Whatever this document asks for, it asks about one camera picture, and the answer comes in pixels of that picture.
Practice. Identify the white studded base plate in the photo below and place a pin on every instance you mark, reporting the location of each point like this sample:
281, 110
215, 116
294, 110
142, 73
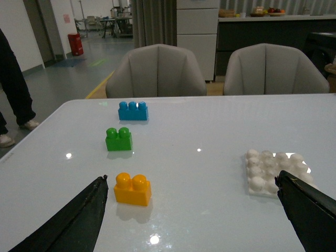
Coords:
263, 167

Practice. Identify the red box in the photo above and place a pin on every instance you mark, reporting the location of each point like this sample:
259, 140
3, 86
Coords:
75, 44

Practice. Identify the blue toy block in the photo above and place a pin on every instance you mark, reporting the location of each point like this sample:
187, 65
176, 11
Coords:
133, 111

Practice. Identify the person in dark trousers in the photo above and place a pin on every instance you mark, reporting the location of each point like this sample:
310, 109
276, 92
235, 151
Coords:
15, 88

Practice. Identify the wicker basket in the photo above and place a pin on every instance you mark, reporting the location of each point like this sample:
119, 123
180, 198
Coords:
226, 13

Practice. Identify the white drawer cabinet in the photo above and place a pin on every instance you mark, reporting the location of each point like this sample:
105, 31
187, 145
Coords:
197, 23

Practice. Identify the background work table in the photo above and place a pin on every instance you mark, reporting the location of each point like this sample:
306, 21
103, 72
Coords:
119, 26

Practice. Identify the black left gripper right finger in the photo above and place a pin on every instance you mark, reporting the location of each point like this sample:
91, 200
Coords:
311, 212

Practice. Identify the grey curtain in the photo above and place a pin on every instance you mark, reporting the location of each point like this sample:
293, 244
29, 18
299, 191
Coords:
154, 22

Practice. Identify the bread plate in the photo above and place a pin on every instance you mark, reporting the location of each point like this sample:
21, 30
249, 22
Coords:
258, 11

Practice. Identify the dark counter with white top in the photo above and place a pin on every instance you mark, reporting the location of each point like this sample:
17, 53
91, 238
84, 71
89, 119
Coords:
292, 31

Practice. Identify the grey armchair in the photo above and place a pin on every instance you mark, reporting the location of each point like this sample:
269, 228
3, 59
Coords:
157, 71
272, 69

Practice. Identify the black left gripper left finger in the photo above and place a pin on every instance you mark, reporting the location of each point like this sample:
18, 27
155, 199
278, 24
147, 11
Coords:
76, 226

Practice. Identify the grey right armchair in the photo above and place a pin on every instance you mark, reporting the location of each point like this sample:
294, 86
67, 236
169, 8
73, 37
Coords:
272, 69

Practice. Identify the green toy block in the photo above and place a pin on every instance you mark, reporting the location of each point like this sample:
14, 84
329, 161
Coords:
120, 140

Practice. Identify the grey left armchair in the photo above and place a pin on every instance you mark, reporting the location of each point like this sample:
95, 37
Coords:
157, 71

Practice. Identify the fruit plate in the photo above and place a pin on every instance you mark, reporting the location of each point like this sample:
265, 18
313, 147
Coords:
276, 12

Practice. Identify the yellow toy block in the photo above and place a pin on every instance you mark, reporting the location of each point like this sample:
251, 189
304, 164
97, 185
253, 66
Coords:
134, 191

